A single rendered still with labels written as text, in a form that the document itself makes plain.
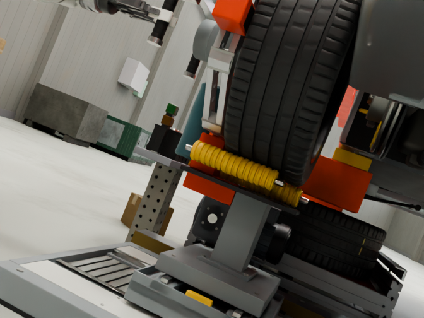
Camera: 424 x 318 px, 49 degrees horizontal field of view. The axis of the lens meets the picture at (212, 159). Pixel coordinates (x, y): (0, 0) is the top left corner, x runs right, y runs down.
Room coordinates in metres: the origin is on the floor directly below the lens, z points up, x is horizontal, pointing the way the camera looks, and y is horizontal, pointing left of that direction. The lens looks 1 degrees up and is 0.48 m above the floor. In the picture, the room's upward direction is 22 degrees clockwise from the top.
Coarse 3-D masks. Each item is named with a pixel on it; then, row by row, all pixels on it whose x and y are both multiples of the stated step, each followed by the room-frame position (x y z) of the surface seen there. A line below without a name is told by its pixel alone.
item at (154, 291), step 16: (144, 272) 1.24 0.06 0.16; (160, 272) 1.33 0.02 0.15; (128, 288) 1.17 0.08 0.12; (144, 288) 1.16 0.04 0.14; (160, 288) 1.15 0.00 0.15; (176, 288) 1.19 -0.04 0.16; (192, 288) 1.30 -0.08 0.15; (144, 304) 1.16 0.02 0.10; (160, 304) 1.15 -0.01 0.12; (176, 304) 1.14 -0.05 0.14; (192, 304) 1.13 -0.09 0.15; (208, 304) 1.12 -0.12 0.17; (224, 304) 1.27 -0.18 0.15; (272, 304) 1.48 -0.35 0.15
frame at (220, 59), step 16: (256, 0) 1.15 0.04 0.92; (224, 32) 1.16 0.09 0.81; (224, 48) 1.18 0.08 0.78; (240, 48) 1.18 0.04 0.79; (208, 64) 1.17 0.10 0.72; (224, 64) 1.15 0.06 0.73; (208, 80) 1.20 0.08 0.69; (224, 80) 1.18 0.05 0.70; (208, 96) 1.24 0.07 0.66; (224, 96) 1.21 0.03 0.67; (208, 112) 1.27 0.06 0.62; (224, 112) 1.26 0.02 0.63; (208, 128) 1.31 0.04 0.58; (224, 128) 1.30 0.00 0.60
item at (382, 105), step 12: (372, 96) 1.26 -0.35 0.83; (372, 108) 1.26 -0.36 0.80; (384, 108) 1.24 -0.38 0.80; (396, 108) 1.20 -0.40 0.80; (372, 120) 1.30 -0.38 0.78; (384, 120) 1.17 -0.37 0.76; (396, 120) 1.16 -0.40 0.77; (384, 132) 1.31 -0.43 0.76; (372, 144) 1.30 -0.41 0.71; (384, 144) 1.22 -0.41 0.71
